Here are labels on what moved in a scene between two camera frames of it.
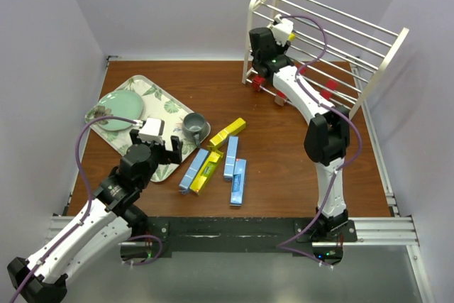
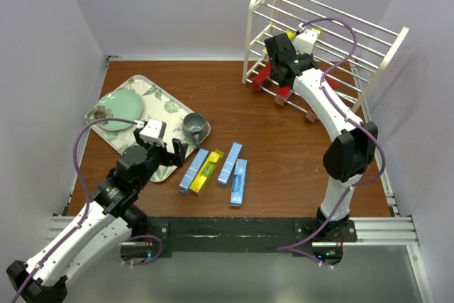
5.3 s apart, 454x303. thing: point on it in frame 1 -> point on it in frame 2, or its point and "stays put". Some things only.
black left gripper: (169, 156) stays put
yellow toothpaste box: (234, 128) -> (318, 30)
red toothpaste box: (280, 98) stays put
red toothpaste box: (257, 81) stays put
